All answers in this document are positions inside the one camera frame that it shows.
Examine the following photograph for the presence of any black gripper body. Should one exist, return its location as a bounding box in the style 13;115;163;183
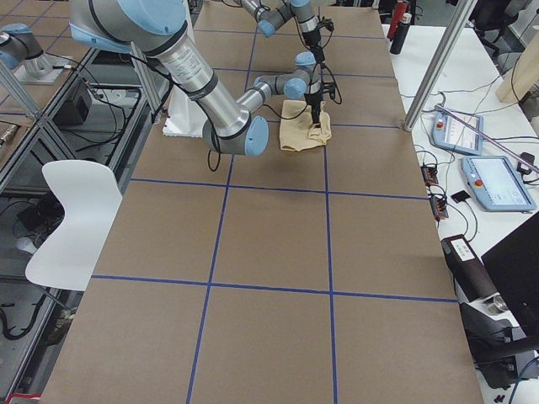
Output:
306;92;322;112
302;29;322;51

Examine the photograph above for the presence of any beige long-sleeve printed shirt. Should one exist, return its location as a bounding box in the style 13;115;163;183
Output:
279;99;332;152

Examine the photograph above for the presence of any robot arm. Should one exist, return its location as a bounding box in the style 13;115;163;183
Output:
70;0;324;156
234;1;334;63

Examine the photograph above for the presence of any black water bottle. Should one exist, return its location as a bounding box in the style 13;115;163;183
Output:
390;13;413;55

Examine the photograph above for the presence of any red water bottle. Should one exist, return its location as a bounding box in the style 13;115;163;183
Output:
387;0;409;41

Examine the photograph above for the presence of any upper teach pendant tablet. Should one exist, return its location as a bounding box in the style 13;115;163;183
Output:
430;110;483;156

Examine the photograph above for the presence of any teach pendant tablet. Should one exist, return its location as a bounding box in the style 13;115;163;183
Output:
430;110;483;156
461;156;536;212

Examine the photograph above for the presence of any metal stick with green clip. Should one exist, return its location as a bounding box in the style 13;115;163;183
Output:
435;104;539;173

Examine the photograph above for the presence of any lower teach pendant tablet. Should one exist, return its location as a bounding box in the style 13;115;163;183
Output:
461;156;536;212

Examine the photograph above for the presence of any black label box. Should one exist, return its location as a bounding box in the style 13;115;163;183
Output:
440;235;499;301

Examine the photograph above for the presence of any white plastic chair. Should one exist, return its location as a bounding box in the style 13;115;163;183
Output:
25;160;122;291

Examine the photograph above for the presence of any black computer monitor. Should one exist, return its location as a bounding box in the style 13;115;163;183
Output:
482;214;538;336

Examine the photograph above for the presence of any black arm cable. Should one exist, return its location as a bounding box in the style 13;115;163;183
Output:
319;62;343;105

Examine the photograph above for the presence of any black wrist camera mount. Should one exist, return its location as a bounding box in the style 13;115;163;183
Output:
322;82;338;102
317;16;334;33

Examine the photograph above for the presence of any aluminium frame post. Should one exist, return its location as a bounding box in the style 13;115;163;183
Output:
403;0;478;132

